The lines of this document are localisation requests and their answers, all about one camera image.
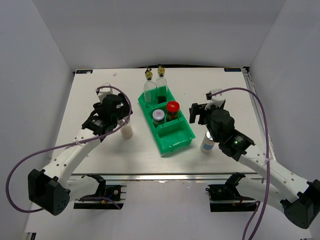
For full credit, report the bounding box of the white powder shaker jar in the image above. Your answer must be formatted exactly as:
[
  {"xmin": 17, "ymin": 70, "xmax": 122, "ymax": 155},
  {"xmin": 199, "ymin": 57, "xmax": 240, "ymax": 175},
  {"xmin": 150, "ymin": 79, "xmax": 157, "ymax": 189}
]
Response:
[{"xmin": 120, "ymin": 121, "xmax": 134, "ymax": 139}]

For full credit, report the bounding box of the silver lid small jar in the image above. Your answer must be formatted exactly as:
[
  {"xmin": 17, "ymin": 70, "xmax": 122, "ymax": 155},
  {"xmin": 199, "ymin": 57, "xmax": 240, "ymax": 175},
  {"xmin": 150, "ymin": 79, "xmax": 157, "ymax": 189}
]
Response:
[{"xmin": 152, "ymin": 109, "xmax": 165, "ymax": 127}]

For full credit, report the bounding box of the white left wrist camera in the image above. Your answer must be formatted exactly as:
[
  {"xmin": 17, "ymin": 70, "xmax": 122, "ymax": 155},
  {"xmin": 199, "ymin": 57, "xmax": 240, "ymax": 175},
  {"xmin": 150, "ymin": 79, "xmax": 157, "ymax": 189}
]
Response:
[{"xmin": 95, "ymin": 82, "xmax": 113, "ymax": 103}]

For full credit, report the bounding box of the red lid sauce jar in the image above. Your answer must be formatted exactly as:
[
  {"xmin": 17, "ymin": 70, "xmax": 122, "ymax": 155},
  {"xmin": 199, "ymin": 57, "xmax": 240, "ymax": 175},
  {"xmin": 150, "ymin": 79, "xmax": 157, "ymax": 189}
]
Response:
[{"xmin": 166, "ymin": 100, "xmax": 180, "ymax": 122}]

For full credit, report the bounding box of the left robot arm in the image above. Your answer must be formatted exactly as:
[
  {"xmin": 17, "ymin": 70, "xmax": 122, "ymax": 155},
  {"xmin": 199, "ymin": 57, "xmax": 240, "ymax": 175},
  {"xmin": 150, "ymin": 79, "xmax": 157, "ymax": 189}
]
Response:
[{"xmin": 27, "ymin": 93, "xmax": 132, "ymax": 216}]

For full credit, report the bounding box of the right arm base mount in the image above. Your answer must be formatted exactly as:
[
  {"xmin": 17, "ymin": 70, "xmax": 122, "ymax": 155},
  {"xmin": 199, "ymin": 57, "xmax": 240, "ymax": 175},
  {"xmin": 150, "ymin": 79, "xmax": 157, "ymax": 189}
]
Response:
[{"xmin": 205, "ymin": 184, "xmax": 258, "ymax": 213}]

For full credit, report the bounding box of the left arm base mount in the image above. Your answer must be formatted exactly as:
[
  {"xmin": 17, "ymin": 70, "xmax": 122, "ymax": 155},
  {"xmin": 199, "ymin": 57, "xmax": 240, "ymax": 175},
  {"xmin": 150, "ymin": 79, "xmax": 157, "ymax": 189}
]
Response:
[{"xmin": 73, "ymin": 174, "xmax": 127, "ymax": 210}]

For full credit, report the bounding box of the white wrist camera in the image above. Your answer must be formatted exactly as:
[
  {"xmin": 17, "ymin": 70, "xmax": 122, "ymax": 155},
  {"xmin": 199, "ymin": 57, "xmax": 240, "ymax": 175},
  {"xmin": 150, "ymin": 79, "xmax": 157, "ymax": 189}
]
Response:
[
  {"xmin": 205, "ymin": 88, "xmax": 226, "ymax": 110},
  {"xmin": 95, "ymin": 82, "xmax": 113, "ymax": 103}
]

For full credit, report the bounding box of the blue label shaker jar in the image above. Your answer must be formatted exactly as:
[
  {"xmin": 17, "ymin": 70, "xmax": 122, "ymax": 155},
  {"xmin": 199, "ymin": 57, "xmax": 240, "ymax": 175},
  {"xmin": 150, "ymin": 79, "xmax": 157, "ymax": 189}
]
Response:
[{"xmin": 200, "ymin": 130, "xmax": 216, "ymax": 153}]

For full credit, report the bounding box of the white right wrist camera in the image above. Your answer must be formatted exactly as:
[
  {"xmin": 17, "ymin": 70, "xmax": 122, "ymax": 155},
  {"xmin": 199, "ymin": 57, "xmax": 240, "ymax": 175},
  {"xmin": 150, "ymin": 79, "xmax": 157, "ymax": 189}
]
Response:
[{"xmin": 205, "ymin": 88, "xmax": 226, "ymax": 110}]

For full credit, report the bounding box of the glass oil bottle gold spout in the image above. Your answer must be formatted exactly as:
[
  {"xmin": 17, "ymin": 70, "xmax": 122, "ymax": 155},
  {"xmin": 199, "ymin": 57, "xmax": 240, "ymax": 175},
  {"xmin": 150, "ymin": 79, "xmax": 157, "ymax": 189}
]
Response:
[{"xmin": 155, "ymin": 63, "xmax": 169, "ymax": 105}]

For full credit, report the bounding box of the aluminium table frame rail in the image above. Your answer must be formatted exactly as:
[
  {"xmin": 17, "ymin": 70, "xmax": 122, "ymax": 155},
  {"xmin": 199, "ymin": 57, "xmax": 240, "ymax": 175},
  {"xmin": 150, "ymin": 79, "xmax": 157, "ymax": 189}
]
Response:
[{"xmin": 241, "ymin": 66, "xmax": 277, "ymax": 162}]

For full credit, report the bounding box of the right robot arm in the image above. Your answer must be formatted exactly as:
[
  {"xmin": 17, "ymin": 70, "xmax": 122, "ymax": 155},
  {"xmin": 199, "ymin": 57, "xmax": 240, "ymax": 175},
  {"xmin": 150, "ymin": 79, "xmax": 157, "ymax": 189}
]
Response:
[{"xmin": 189, "ymin": 103, "xmax": 320, "ymax": 229}]

